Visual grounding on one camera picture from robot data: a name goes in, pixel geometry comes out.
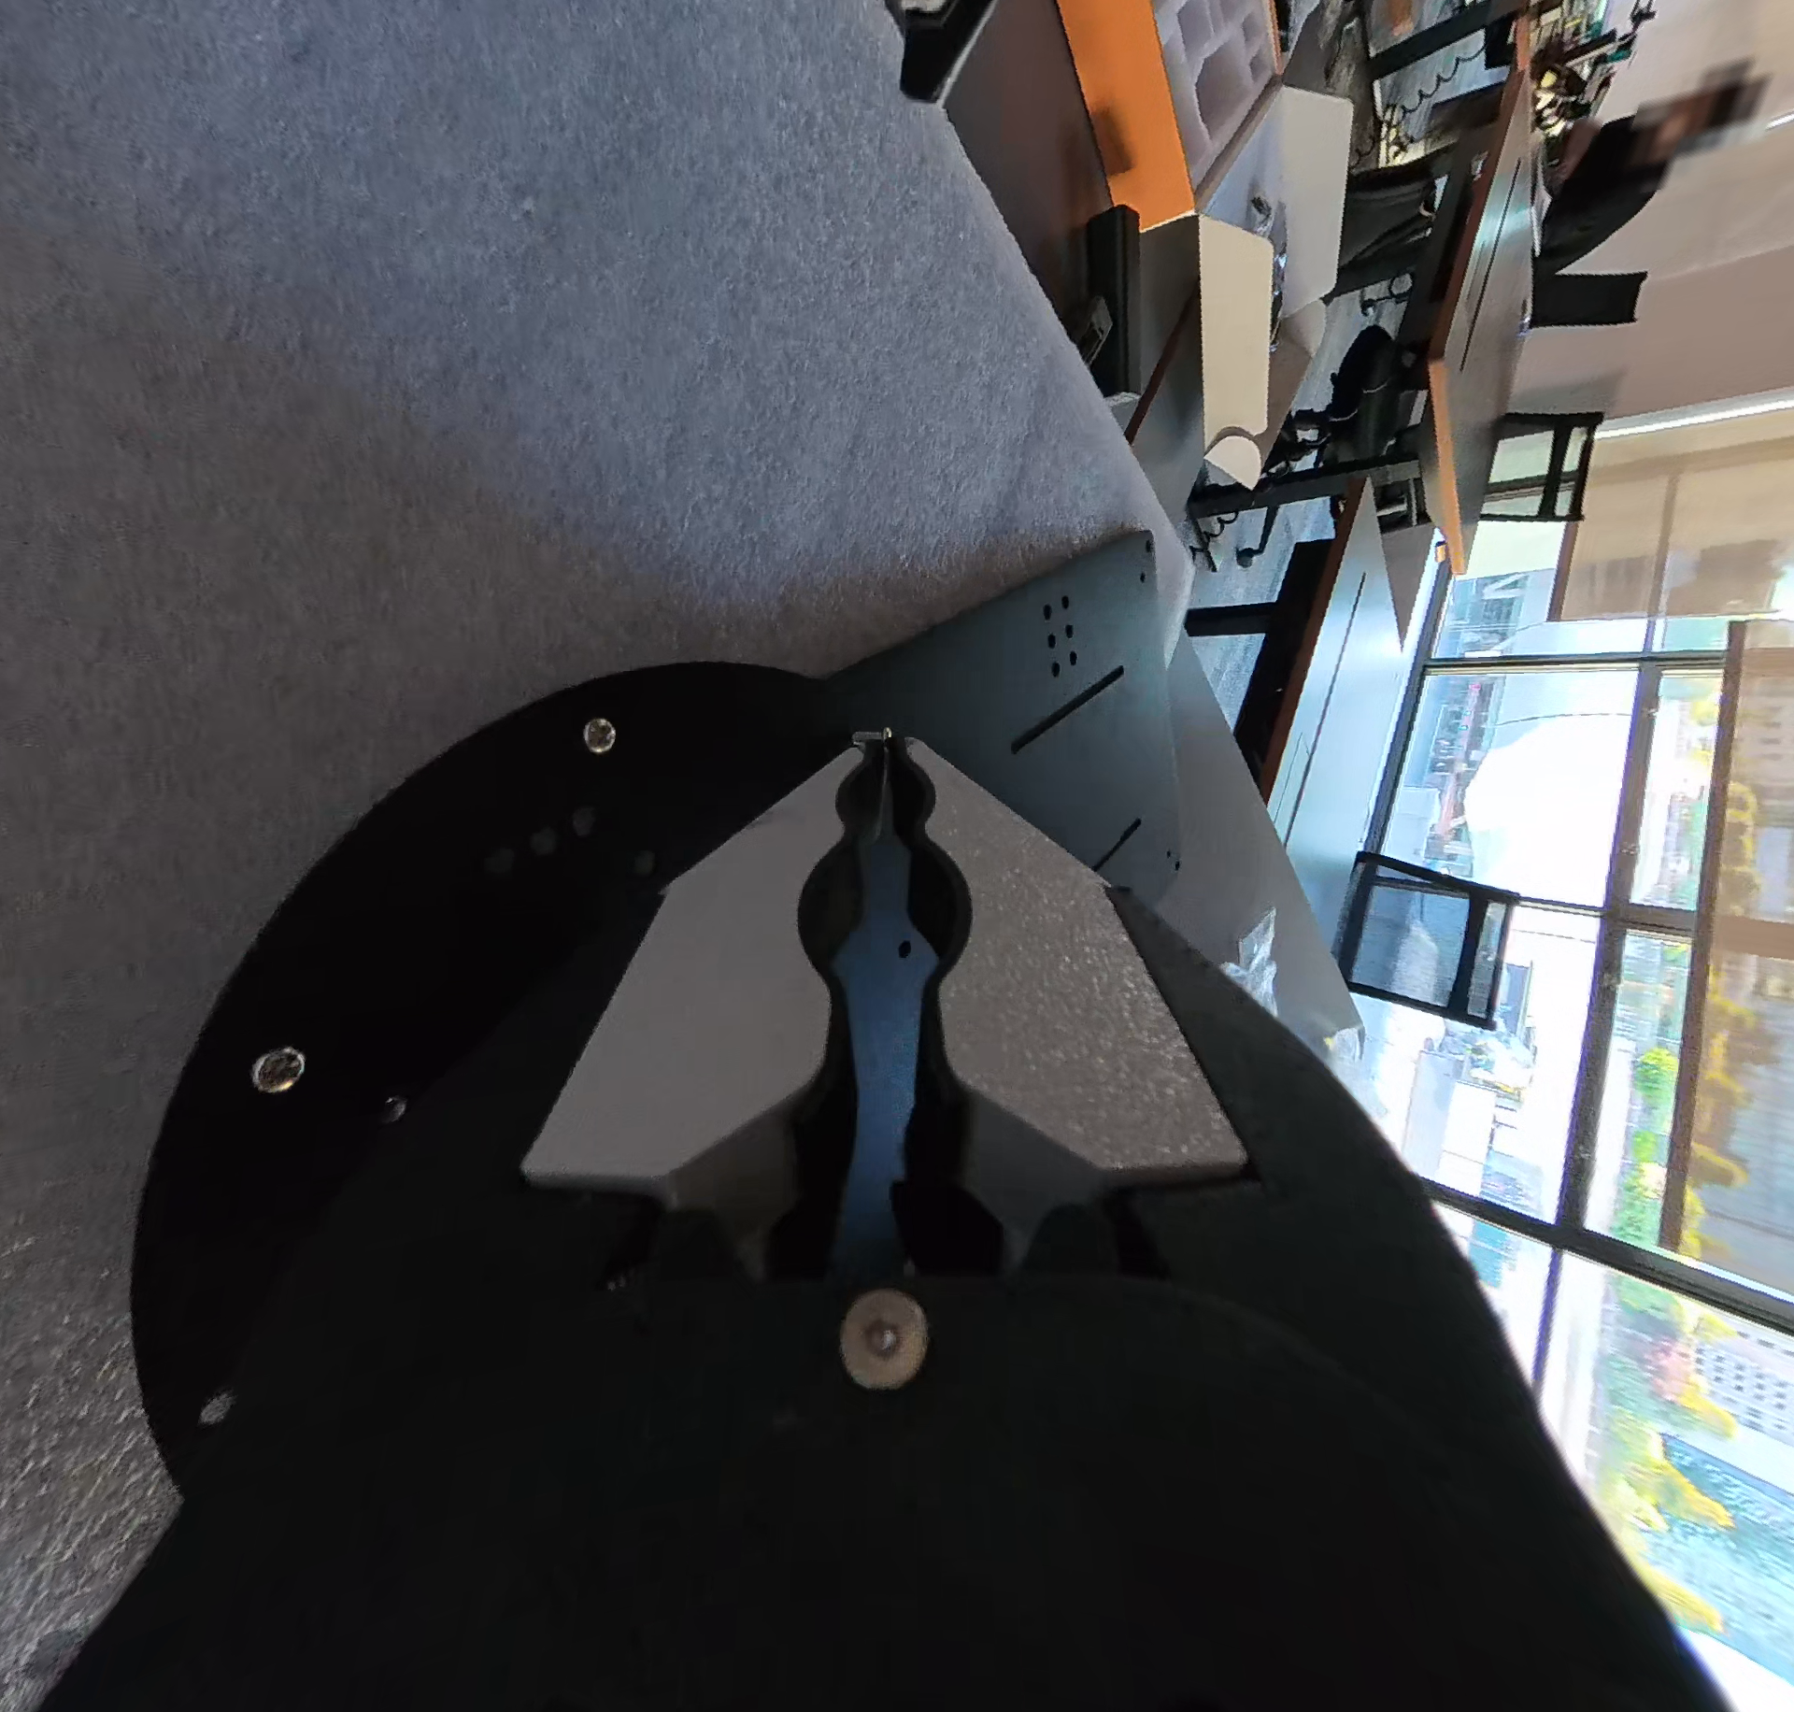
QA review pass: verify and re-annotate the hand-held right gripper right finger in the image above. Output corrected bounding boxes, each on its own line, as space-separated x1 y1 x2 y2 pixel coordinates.
897 736 1250 1229

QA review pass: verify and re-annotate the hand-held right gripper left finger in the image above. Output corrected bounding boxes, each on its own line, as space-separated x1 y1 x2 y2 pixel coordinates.
520 745 887 1239

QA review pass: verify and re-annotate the black metal base plate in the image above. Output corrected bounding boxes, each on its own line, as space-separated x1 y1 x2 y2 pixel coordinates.
130 527 1190 1491

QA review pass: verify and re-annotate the clear plastic bag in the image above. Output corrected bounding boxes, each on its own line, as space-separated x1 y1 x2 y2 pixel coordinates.
1219 911 1286 1015

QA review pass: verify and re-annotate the black mesh chair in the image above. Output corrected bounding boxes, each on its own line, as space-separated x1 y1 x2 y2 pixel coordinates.
1484 408 1607 527
1336 854 1523 1032

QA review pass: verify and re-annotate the black office chair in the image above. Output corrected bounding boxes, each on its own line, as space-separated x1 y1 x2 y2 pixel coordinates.
1282 322 1430 468

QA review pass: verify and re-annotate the white foam sheet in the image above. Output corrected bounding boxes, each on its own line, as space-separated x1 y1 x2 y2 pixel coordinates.
0 0 1167 1712

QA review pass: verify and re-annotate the orange-edged grey table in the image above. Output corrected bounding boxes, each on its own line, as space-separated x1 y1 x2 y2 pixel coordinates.
1427 58 1545 579

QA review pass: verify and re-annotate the orange box with white lid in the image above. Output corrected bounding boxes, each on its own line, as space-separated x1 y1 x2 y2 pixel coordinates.
1038 0 1357 490

